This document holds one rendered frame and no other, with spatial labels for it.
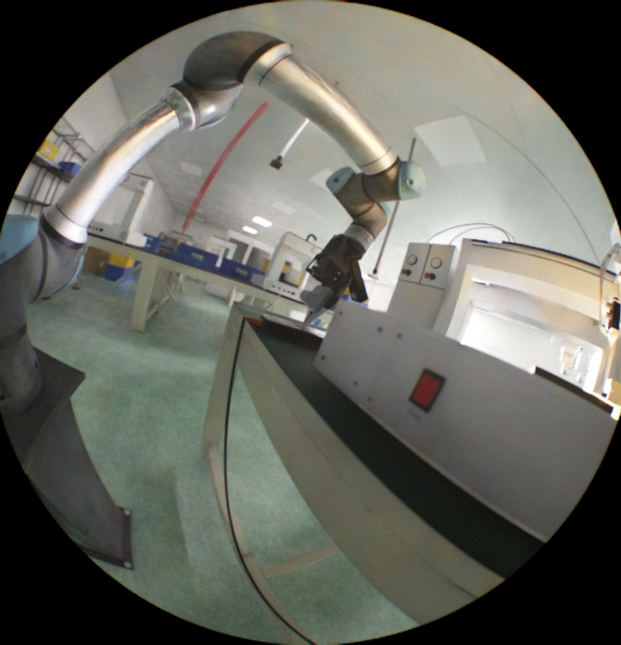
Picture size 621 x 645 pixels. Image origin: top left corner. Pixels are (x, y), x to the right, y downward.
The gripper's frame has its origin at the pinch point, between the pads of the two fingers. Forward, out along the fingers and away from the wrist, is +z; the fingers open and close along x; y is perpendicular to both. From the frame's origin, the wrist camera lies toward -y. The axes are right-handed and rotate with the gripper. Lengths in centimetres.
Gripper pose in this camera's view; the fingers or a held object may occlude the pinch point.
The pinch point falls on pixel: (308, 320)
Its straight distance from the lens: 45.7
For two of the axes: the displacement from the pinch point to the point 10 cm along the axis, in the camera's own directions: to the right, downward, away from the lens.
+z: -5.7, 8.2, -0.1
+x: 4.0, 2.6, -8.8
